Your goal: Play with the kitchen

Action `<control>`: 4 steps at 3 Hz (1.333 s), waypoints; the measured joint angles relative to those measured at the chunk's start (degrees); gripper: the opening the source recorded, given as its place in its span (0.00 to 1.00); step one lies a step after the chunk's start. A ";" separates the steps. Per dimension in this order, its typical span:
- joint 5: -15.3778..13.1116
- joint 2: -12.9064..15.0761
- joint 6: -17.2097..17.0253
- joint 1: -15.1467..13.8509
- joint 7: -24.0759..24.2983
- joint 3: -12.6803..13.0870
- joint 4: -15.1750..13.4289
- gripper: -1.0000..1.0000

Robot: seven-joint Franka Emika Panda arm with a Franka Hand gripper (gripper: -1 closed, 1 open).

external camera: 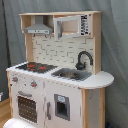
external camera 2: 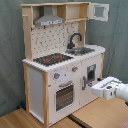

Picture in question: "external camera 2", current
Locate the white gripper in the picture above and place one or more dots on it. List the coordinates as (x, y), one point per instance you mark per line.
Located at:
(108, 88)

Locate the white microwave door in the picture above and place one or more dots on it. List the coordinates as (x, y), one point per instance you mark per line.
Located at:
(98, 11)

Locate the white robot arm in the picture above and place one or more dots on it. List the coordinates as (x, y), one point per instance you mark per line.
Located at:
(124, 92)

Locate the wooden toy kitchen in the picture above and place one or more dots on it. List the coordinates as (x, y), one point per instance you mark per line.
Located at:
(40, 84)

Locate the fridge door with dispenser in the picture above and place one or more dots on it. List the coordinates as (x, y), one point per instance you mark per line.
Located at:
(91, 69)

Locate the right stove knob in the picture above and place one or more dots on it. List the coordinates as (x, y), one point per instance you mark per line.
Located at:
(74, 69)

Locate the stove knob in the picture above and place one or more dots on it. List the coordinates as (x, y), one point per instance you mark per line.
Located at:
(74, 69)
(56, 75)

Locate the oven door with window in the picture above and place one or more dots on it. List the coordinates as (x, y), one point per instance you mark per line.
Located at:
(64, 96)

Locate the grey toy sink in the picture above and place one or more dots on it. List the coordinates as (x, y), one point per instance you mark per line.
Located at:
(79, 51)

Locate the left stove knob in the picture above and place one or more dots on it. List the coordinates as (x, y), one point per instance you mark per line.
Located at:
(56, 75)

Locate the black stovetop red burners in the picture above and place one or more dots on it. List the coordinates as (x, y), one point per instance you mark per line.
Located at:
(52, 59)

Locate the grey range hood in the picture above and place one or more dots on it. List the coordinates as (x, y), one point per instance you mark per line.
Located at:
(48, 18)

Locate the grey fridge door handle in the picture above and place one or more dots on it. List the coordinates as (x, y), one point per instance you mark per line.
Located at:
(84, 83)

